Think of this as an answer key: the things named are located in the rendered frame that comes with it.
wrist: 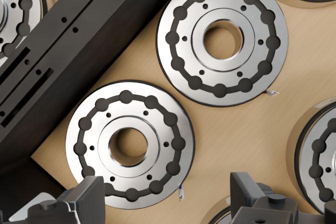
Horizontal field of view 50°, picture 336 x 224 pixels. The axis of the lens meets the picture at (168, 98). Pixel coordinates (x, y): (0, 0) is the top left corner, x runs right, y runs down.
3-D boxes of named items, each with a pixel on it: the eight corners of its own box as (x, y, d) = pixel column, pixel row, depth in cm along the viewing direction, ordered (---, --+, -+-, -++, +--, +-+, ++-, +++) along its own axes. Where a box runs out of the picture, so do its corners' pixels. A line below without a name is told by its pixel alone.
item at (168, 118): (135, 232, 29) (134, 236, 28) (41, 149, 29) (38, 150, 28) (219, 140, 28) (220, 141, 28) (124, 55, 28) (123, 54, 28)
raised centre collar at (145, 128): (131, 189, 28) (130, 192, 28) (85, 148, 28) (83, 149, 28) (173, 143, 28) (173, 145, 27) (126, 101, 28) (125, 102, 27)
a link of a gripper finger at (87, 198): (80, 201, 12) (103, 173, 16) (60, 202, 12) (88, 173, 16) (83, 267, 12) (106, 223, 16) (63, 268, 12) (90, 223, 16)
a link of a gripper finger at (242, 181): (248, 264, 12) (230, 220, 15) (268, 264, 12) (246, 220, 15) (246, 197, 12) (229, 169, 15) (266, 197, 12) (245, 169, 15)
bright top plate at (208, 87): (216, 132, 28) (217, 133, 28) (130, 37, 28) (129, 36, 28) (313, 45, 28) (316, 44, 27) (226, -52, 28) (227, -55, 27)
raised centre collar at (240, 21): (219, 85, 28) (220, 85, 27) (177, 38, 28) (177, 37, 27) (267, 42, 28) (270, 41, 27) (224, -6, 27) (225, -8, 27)
